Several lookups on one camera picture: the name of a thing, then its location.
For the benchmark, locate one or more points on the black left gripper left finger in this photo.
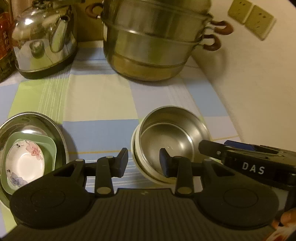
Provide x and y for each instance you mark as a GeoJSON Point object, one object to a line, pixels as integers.
{"type": "Point", "coordinates": [119, 163]}

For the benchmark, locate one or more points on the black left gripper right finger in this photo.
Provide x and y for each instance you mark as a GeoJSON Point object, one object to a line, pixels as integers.
{"type": "Point", "coordinates": [168, 164]}

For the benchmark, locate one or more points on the white ceramic bowl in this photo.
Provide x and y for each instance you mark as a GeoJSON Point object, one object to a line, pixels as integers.
{"type": "Point", "coordinates": [136, 150]}

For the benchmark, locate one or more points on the stainless steel bowl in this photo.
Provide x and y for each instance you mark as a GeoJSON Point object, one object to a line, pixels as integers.
{"type": "Point", "coordinates": [177, 130]}

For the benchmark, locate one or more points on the green rectangular plastic tray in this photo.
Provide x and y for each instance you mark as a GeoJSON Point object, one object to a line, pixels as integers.
{"type": "Point", "coordinates": [47, 146]}

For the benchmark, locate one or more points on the large stainless steel plate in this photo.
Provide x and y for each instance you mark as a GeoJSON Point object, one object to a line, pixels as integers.
{"type": "Point", "coordinates": [38, 124]}

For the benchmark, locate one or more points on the white floral small dish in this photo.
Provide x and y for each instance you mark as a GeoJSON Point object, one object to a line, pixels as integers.
{"type": "Point", "coordinates": [24, 163]}

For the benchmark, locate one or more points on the right hand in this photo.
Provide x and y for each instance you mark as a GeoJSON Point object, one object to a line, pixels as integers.
{"type": "Point", "coordinates": [284, 229]}

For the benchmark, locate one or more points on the checkered pastel tablecloth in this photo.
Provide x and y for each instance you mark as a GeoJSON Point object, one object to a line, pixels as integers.
{"type": "Point", "coordinates": [97, 110]}

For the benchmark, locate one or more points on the stainless steel steamer pot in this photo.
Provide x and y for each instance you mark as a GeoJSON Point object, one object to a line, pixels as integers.
{"type": "Point", "coordinates": [153, 40]}

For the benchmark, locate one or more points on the stainless steel kettle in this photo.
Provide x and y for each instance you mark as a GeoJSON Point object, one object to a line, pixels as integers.
{"type": "Point", "coordinates": [44, 38]}

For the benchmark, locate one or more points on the cooking oil bottle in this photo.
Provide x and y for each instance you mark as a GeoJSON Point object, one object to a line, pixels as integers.
{"type": "Point", "coordinates": [7, 57]}

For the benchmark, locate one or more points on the white wall socket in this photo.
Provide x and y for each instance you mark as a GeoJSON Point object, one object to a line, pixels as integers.
{"type": "Point", "coordinates": [260, 22]}
{"type": "Point", "coordinates": [240, 10]}

